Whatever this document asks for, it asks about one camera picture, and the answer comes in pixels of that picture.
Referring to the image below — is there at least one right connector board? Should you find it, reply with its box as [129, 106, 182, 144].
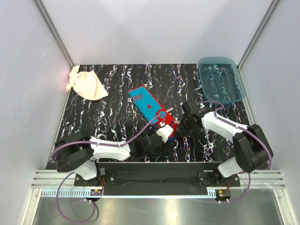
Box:
[216, 189, 231, 201]

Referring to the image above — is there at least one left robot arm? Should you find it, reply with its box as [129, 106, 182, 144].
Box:
[51, 129, 170, 186]

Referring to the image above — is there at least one pink towel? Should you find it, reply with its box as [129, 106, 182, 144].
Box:
[65, 65, 108, 101]

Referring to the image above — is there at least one red blue patterned towel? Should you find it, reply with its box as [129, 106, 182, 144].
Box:
[128, 85, 178, 142]

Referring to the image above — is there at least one left connector board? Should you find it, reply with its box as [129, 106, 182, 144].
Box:
[90, 189, 103, 196]

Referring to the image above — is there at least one aluminium frame rail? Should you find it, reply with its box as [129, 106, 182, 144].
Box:
[31, 170, 285, 199]

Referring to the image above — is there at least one connector board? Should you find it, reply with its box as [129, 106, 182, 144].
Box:
[90, 189, 103, 196]
[216, 189, 231, 201]

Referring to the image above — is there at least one blue transparent plastic bin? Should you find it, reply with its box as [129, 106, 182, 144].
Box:
[198, 57, 246, 105]

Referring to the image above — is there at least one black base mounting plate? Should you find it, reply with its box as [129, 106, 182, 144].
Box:
[74, 162, 241, 196]

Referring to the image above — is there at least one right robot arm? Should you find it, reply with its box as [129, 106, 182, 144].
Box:
[177, 101, 273, 186]

